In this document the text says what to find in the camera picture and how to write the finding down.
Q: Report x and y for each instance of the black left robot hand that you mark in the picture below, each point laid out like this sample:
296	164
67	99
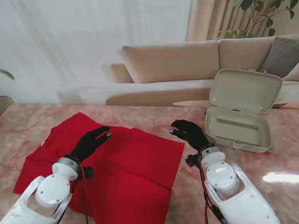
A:
90	142

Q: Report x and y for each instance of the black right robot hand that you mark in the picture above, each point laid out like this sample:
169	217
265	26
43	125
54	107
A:
191	134

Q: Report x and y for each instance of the red shirt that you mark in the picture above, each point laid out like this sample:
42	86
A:
130	168

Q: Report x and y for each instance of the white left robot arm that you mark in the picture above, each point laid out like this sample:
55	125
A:
53	189

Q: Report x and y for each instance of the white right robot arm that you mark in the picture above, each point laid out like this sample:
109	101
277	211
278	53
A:
222	175

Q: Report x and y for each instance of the beige hard-shell suitcase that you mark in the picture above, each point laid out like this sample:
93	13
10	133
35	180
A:
243	88

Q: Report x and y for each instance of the light wooden coffee table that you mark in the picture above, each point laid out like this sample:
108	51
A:
194	103

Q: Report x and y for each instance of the beige sofa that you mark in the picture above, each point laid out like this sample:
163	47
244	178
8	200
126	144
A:
168	60

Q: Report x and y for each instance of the potted plant with beige pot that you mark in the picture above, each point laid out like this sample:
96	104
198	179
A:
4	101

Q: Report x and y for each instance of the white sheer curtain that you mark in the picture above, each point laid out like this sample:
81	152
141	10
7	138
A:
70	46

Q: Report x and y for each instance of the tall green leafy plant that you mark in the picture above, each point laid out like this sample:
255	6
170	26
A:
234	33

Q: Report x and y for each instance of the beige pleated curtain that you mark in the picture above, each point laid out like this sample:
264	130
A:
210	18

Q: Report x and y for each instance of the cream cushion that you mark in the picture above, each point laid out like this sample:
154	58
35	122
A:
293	75

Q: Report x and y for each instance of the grey-brown cushion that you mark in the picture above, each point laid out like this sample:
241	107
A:
280	56

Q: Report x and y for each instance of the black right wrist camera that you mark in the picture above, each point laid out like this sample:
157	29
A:
192	161

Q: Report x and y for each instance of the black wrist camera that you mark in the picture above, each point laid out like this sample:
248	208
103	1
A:
88	173
192	161

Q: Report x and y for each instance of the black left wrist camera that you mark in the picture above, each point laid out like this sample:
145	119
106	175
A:
88	173

